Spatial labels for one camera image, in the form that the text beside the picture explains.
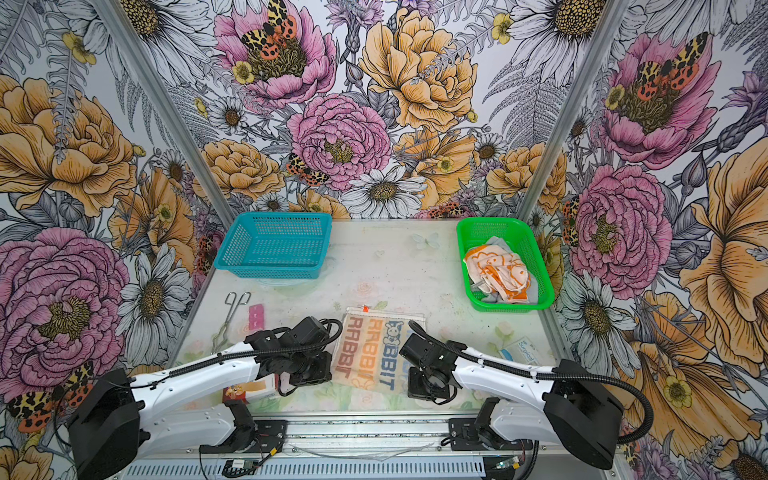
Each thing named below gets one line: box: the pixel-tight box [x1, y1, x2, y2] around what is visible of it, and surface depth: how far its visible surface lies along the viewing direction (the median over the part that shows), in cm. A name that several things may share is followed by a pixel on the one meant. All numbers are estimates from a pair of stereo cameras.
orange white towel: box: [463, 245, 531, 301], surface depth 99 cm
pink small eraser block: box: [248, 304, 265, 330], surface depth 96 cm
